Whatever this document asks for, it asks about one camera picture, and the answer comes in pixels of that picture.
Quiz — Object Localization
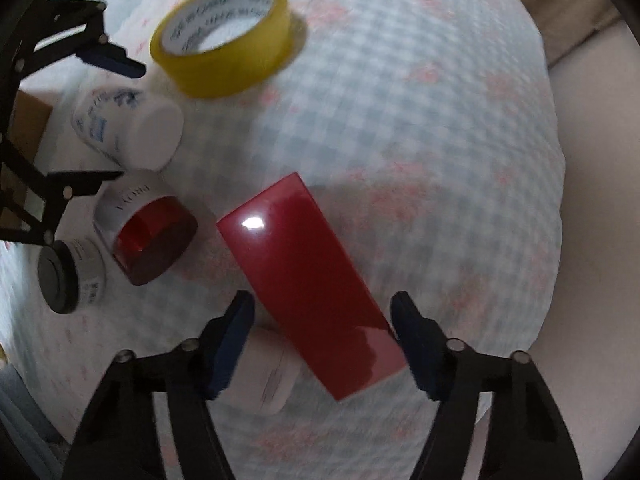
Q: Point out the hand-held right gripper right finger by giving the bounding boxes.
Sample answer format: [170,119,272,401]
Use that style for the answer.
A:
[389,291,584,480]

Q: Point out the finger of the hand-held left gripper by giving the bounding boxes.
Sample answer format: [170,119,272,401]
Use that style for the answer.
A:
[0,0,147,92]
[0,136,126,247]

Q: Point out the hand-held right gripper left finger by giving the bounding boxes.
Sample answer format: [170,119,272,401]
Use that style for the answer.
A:
[61,290,256,480]

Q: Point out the red glossy box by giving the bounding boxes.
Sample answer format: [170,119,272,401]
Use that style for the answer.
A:
[216,172,407,401]

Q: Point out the small white tube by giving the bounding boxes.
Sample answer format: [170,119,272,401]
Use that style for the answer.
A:
[231,325,302,416]

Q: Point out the white plastic bottle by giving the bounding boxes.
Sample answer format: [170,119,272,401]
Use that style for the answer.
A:
[71,86,185,173]

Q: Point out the brown cardboard box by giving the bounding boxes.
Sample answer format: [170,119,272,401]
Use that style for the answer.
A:
[9,89,54,161]

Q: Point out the white jar with red lid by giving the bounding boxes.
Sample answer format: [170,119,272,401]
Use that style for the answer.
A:
[93,170,199,287]

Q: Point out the white jar with grey lid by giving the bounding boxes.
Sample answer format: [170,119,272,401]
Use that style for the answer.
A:
[38,236,107,315]

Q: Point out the yellow tape roll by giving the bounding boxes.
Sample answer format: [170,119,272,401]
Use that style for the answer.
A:
[150,0,292,99]

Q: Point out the checkered tablecloth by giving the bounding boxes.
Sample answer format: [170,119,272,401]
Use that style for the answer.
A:
[0,0,567,480]

